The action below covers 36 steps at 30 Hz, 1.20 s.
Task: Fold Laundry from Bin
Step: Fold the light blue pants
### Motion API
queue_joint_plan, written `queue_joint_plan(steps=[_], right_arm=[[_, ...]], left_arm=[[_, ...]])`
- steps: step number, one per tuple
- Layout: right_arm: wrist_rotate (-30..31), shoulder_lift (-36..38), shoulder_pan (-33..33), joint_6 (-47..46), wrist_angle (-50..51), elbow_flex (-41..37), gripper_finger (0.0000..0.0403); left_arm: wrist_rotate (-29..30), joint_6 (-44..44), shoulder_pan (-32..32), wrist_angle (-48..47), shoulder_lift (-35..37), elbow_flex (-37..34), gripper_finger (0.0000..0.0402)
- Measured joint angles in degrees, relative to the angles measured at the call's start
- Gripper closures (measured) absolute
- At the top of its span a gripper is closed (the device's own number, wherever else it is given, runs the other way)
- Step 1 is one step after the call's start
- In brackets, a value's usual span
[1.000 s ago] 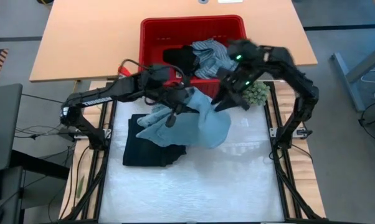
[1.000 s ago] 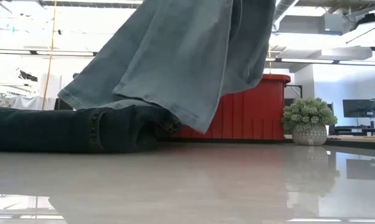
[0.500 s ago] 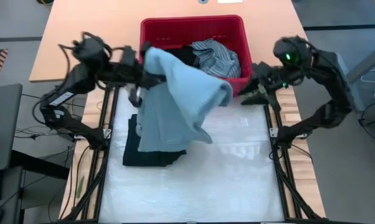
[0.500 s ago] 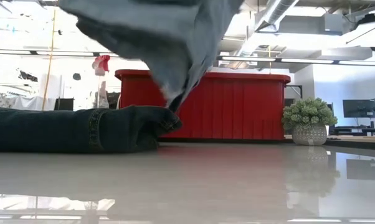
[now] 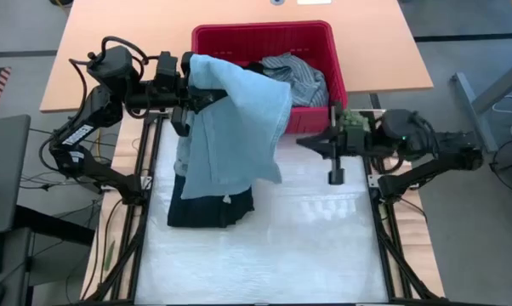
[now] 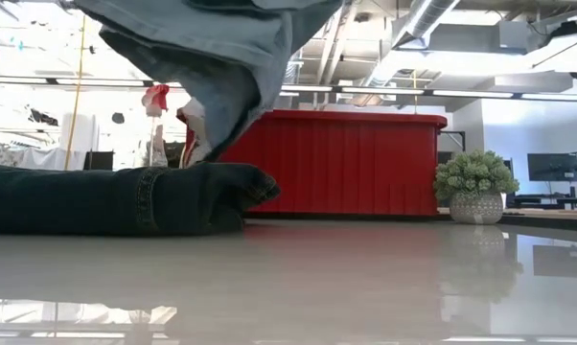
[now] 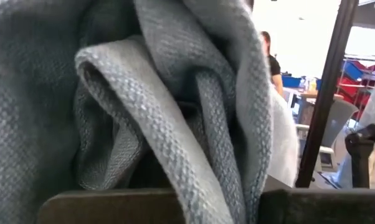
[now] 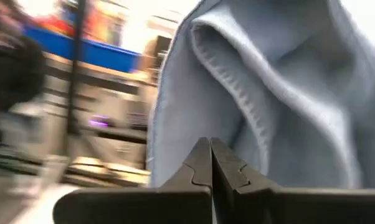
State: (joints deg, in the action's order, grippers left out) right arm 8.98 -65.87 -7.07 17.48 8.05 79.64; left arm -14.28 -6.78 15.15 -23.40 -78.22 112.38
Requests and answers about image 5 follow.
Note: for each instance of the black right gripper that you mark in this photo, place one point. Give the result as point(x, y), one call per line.
point(354, 142)

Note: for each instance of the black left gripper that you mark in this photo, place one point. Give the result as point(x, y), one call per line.
point(168, 72)

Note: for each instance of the light blue jeans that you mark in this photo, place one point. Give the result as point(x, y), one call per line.
point(234, 136)

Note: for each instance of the dark navy jeans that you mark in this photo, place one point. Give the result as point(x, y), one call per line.
point(209, 212)

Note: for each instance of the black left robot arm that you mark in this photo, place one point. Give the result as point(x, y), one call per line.
point(90, 115)

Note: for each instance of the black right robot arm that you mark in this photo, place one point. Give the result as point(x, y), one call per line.
point(451, 149)

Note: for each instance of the red plastic laundry bin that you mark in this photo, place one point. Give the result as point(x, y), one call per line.
point(281, 40)

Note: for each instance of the green artificial plant in pot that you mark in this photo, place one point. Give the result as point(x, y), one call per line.
point(354, 119)

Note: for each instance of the black garment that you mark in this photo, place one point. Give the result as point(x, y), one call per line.
point(254, 67)

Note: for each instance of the blue striped shirt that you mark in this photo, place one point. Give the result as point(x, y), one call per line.
point(303, 83)

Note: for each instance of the light wooden desk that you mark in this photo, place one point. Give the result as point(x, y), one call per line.
point(366, 51)

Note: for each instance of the white label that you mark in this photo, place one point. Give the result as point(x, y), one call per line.
point(313, 1)

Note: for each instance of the grey metal table leg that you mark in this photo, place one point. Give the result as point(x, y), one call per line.
point(473, 106)

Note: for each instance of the green strip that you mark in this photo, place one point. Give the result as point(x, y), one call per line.
point(109, 257)

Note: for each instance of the black round floor object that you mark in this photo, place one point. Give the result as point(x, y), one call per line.
point(509, 163)

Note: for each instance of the grey side desk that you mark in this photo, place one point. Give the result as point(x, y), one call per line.
point(5, 178)

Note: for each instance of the black aluminium table frame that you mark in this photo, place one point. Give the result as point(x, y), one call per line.
point(132, 272)

